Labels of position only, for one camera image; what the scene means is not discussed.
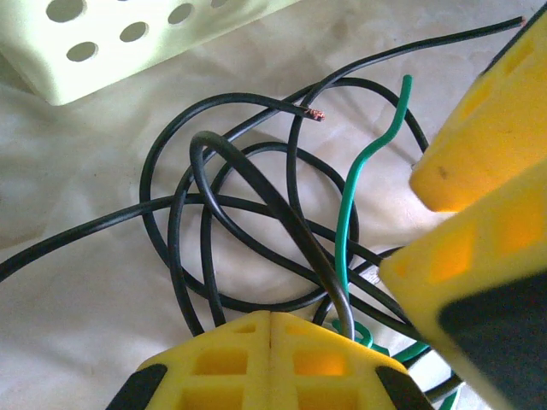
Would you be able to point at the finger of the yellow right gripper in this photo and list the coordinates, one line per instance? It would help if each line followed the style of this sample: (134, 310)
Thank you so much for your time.
(491, 273)
(483, 141)

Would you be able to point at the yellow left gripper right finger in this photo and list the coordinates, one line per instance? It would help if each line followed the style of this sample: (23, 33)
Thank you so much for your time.
(325, 367)

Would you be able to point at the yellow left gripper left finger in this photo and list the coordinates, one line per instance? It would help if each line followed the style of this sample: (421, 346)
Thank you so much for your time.
(222, 367)

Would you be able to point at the pale yellow perforated basket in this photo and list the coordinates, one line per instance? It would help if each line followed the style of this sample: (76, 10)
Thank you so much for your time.
(128, 47)

